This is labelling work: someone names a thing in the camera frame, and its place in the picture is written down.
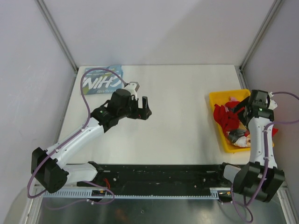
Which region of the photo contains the pink t shirt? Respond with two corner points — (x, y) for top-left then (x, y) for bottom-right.
(225, 96), (240, 109)

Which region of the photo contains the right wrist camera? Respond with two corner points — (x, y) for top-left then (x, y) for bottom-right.
(267, 92), (278, 110)

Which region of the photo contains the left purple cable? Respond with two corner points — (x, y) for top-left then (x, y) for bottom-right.
(27, 67), (131, 210)

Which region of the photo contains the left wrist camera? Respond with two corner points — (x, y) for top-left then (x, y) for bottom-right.
(124, 82), (140, 95)

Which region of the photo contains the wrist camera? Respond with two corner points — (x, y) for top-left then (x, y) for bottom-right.
(267, 92), (278, 110)
(124, 82), (140, 95)

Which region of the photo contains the red t shirt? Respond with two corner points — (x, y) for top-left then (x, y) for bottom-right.
(213, 102), (280, 138)

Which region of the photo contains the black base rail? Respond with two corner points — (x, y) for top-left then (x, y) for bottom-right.
(77, 164), (234, 194)

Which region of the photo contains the aluminium frame post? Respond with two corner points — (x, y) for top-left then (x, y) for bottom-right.
(35, 0), (78, 73)
(239, 0), (285, 72)

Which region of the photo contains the yellow plastic tray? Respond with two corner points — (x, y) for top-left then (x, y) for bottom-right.
(209, 89), (277, 154)

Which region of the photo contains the folded blue printed t shirt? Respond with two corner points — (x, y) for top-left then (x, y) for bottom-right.
(82, 65), (124, 95)

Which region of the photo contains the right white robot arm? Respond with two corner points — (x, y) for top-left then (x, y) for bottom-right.
(215, 90), (285, 202)

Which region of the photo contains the grey slotted cable duct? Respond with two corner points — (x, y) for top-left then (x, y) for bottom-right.
(43, 188), (230, 200)

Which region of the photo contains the left aluminium frame post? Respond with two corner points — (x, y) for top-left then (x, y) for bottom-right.
(35, 0), (78, 73)

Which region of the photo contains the right aluminium frame post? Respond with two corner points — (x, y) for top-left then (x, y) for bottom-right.
(239, 0), (285, 72)

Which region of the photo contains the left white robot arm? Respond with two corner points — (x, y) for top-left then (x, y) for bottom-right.
(31, 89), (152, 193)

